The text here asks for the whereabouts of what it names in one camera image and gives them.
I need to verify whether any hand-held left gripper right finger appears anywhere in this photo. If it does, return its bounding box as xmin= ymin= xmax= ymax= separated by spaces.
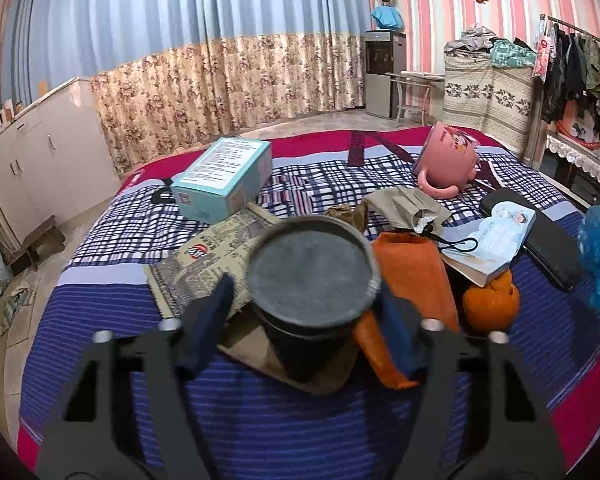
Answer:
xmin=365 ymin=290 xmax=568 ymax=480

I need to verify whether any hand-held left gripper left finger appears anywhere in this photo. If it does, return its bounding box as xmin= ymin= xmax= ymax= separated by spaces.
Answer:
xmin=35 ymin=275 xmax=236 ymax=480

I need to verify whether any newspaper print paper bag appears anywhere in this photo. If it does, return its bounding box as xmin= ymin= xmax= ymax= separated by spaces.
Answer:
xmin=145 ymin=209 xmax=281 ymax=318

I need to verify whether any round black tin can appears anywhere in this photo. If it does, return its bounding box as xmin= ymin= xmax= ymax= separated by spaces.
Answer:
xmin=245 ymin=215 xmax=383 ymax=383

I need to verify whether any brown plush toy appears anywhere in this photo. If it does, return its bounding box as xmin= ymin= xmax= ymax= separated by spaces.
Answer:
xmin=325 ymin=200 xmax=371 ymax=233

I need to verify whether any light blue illustrated booklet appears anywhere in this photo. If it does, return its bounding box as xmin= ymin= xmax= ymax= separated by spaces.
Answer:
xmin=440 ymin=199 xmax=537 ymax=288

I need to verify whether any brown paper piece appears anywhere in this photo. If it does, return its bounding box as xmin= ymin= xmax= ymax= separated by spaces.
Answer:
xmin=217 ymin=305 xmax=361 ymax=396

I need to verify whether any orange fabric pouch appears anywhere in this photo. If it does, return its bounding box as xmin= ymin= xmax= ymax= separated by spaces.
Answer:
xmin=355 ymin=231 xmax=463 ymax=391

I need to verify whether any khaki face mask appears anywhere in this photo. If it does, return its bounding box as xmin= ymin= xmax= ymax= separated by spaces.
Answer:
xmin=366 ymin=186 xmax=453 ymax=235

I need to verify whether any plaid striped bed blanket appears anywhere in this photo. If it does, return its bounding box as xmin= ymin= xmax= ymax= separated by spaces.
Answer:
xmin=17 ymin=125 xmax=600 ymax=480

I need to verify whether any teal cardboard box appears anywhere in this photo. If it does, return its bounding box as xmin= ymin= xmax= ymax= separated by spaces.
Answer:
xmin=170 ymin=137 xmax=273 ymax=224

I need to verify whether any black case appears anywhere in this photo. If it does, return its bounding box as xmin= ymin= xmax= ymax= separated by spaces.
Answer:
xmin=480 ymin=187 xmax=588 ymax=292

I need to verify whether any pink cartoon cup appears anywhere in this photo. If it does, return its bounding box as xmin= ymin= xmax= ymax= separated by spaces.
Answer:
xmin=412 ymin=121 xmax=481 ymax=198

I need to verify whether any small wooden stool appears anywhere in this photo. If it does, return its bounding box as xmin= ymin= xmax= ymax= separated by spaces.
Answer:
xmin=10 ymin=215 xmax=66 ymax=276

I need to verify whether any crumpled floor cloth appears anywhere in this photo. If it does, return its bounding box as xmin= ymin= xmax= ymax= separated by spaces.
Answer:
xmin=0 ymin=280 xmax=37 ymax=337

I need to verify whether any white cabinet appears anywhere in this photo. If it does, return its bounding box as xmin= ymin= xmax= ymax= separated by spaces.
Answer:
xmin=0 ymin=76 xmax=121 ymax=251

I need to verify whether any black low stand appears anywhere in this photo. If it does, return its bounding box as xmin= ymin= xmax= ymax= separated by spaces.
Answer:
xmin=540 ymin=152 xmax=600 ymax=211

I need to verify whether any grey water dispenser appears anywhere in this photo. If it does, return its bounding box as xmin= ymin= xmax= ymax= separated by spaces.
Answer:
xmin=364 ymin=30 xmax=407 ymax=120

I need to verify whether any patterned cloth covered cabinet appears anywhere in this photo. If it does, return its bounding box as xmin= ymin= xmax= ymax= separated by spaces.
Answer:
xmin=442 ymin=52 xmax=537 ymax=156

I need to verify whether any small folding table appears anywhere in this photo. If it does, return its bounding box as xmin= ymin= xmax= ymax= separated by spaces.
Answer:
xmin=385 ymin=71 xmax=445 ymax=128

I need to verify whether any white lace cloth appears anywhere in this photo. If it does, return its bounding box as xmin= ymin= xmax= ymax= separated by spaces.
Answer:
xmin=546 ymin=131 xmax=600 ymax=188

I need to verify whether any blue floral curtain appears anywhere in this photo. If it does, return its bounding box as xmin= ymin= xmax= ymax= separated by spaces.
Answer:
xmin=0 ymin=0 xmax=373 ymax=176

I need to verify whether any grey clothes pile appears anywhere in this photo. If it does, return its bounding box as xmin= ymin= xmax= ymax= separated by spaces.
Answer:
xmin=444 ymin=23 xmax=501 ymax=56

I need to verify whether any teal checked cloth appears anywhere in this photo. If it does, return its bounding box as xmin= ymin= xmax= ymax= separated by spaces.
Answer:
xmin=490 ymin=39 xmax=538 ymax=68

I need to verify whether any blue cloth cover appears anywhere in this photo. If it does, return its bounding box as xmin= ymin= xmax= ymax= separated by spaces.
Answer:
xmin=370 ymin=5 xmax=406 ymax=32

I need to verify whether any pink white hanging bag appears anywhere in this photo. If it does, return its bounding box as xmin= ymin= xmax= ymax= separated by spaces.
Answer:
xmin=532 ymin=22 xmax=554 ymax=79

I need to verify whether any row of hanging clothes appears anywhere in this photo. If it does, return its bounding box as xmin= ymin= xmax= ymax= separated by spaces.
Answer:
xmin=540 ymin=24 xmax=600 ymax=136

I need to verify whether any metal clothes rack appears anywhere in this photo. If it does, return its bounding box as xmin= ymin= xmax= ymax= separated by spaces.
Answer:
xmin=540 ymin=14 xmax=600 ymax=58

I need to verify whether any black elastic cord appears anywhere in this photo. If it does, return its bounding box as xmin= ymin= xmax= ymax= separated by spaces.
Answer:
xmin=420 ymin=227 xmax=481 ymax=256

